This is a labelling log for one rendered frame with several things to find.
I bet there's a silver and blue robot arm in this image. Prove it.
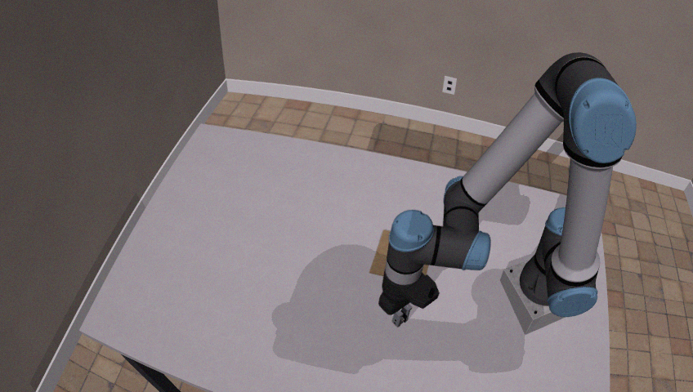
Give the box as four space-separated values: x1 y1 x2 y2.
387 52 637 317

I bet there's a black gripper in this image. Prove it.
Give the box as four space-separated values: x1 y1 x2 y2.
378 262 440 327

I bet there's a brown square mat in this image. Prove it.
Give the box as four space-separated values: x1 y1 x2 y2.
369 230 428 276

